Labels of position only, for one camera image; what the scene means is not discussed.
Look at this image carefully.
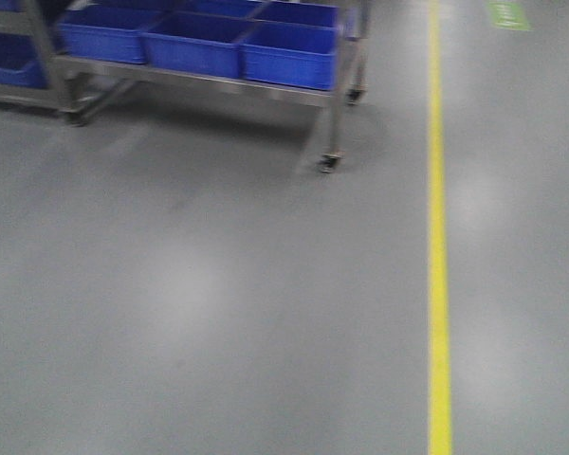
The right blue bin on cart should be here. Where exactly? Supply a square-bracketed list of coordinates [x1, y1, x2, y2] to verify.
[240, 22, 338, 91]

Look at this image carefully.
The blue bin on cart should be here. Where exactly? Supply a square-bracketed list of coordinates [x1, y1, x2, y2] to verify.
[141, 12, 255, 79]
[57, 5, 164, 64]
[240, 22, 338, 91]

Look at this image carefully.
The middle blue bin on cart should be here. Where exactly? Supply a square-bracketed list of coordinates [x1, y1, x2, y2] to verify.
[141, 12, 255, 79]

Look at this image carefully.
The steel wheeled bin cart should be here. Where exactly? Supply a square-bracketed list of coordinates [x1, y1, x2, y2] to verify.
[0, 1, 371, 173]

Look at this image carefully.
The left blue bin on cart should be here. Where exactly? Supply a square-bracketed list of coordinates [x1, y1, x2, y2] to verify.
[57, 5, 164, 64]

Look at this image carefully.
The green safety zone floor sign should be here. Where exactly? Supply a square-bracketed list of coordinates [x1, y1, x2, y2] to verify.
[486, 0, 532, 31]

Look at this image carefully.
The lower blue bin far left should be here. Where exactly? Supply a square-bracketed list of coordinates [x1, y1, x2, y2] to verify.
[0, 33, 47, 89]

